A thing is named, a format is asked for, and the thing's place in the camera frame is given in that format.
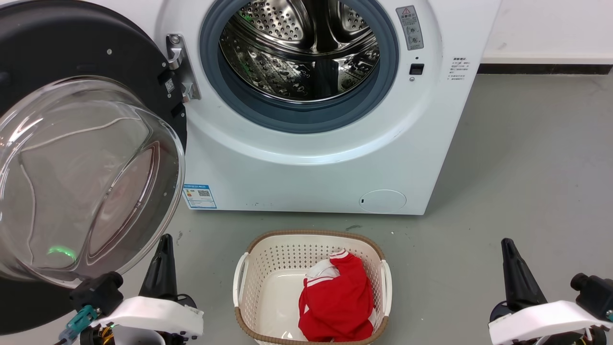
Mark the round white filter cover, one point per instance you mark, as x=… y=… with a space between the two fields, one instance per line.
x=383 y=201

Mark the black door latch socket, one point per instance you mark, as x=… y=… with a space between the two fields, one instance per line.
x=416 y=69

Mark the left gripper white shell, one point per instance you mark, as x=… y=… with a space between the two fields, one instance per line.
x=153 y=314

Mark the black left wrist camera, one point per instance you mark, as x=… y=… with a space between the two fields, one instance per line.
x=98 y=291

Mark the grey warning label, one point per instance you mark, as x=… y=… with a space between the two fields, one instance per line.
x=410 y=28

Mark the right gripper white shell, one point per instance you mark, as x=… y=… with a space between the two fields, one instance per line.
x=546 y=318

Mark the stainless steel washer drum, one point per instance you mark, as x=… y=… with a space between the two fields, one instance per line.
x=297 y=72

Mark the red and white garment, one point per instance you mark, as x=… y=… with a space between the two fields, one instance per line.
x=337 y=302

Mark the beige perforated laundry basket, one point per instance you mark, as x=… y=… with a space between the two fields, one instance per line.
x=273 y=268

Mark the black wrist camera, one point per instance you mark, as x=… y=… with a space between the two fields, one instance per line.
x=594 y=292
x=98 y=291

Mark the metal door hinge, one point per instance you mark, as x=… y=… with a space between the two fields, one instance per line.
x=184 y=67

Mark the blue energy label sticker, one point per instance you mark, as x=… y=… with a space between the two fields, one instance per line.
x=199 y=196

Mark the black round glass washer door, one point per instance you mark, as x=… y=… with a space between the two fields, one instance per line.
x=72 y=43

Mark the white front-load washing machine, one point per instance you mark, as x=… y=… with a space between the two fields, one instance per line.
x=311 y=182

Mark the small black text sticker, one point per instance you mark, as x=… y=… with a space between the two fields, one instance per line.
x=459 y=68

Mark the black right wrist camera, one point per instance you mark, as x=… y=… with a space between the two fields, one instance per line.
x=594 y=292

